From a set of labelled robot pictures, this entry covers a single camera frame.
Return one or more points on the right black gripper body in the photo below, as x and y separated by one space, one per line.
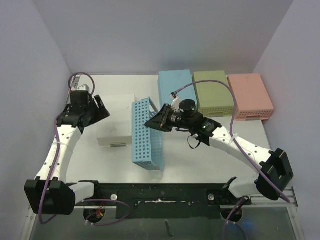
165 117

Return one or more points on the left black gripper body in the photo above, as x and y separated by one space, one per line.
92 111

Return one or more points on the white perforated basket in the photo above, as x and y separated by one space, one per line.
116 130

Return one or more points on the small blue perforated basket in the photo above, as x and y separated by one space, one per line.
147 143

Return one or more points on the yellow-green perforated basket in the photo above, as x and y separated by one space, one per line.
214 99

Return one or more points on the large blue perforated basket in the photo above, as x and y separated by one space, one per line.
172 80

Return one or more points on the pink perforated basket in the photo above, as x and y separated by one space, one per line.
253 101

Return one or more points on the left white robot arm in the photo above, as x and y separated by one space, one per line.
49 193

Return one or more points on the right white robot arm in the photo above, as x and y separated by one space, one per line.
272 169

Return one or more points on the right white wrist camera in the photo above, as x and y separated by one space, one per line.
175 102

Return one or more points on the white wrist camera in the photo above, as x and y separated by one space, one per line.
175 102
83 87

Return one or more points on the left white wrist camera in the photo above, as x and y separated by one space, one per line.
83 87

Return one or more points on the black table front rail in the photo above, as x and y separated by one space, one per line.
164 200

